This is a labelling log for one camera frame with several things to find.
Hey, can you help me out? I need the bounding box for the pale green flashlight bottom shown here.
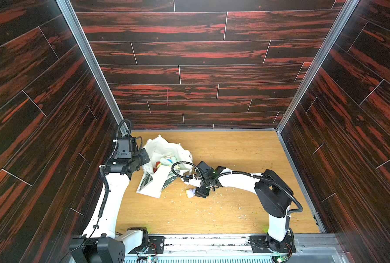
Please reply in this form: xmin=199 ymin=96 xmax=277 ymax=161
xmin=160 ymin=157 xmax=173 ymax=166

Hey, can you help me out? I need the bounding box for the red flashlight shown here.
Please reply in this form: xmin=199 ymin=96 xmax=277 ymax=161
xmin=153 ymin=162 xmax=162 ymax=173

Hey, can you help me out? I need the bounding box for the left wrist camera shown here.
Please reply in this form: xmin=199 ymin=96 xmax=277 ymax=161
xmin=114 ymin=136 xmax=139 ymax=160

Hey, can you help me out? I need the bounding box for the white floral tote bag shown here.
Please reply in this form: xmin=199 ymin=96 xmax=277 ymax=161
xmin=136 ymin=135 xmax=193 ymax=198

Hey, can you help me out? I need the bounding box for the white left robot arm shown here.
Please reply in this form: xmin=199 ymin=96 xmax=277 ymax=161
xmin=68 ymin=149 xmax=150 ymax=263

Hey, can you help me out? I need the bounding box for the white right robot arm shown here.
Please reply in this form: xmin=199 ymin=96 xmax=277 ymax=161
xmin=195 ymin=162 xmax=303 ymax=255

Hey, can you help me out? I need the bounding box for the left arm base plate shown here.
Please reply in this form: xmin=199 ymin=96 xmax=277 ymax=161
xmin=129 ymin=235 xmax=165 ymax=255

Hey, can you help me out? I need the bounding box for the lilac flashlight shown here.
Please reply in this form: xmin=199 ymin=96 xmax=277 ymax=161
xmin=186 ymin=188 xmax=196 ymax=198

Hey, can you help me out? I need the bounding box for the black corrugated right cable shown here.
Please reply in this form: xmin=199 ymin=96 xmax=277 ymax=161
xmin=171 ymin=160 xmax=304 ymax=251

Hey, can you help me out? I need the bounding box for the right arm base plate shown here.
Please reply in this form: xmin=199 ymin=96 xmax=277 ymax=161
xmin=248 ymin=233 xmax=296 ymax=254

